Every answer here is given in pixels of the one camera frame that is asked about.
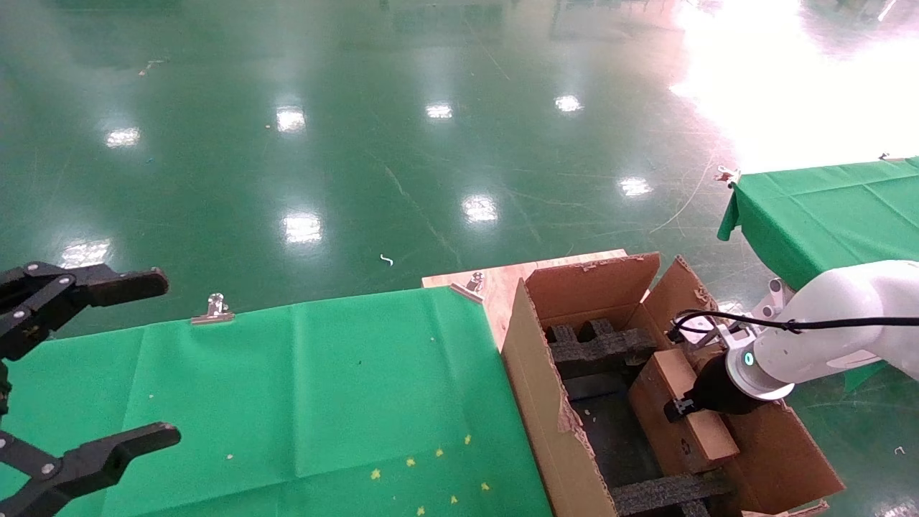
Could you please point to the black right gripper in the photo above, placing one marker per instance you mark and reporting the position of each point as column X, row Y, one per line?
column 718, row 391

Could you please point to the black foam insert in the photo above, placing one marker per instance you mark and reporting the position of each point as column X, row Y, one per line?
column 668, row 492
column 603, row 348

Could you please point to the large open cardboard carton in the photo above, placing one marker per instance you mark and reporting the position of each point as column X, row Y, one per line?
column 546, row 402

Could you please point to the silver binder clip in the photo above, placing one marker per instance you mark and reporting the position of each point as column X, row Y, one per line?
column 213, row 312
column 727, row 176
column 470, row 286

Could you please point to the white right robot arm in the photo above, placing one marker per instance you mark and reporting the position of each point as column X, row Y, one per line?
column 847, row 294

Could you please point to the white table leg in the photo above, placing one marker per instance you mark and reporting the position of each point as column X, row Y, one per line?
column 777, row 294

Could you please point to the small brown cardboard box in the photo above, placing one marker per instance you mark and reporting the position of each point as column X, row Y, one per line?
column 707, row 438

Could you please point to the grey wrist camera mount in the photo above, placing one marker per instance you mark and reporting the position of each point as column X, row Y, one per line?
column 725, row 336

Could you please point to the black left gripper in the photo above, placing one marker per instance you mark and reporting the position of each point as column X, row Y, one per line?
column 3, row 391

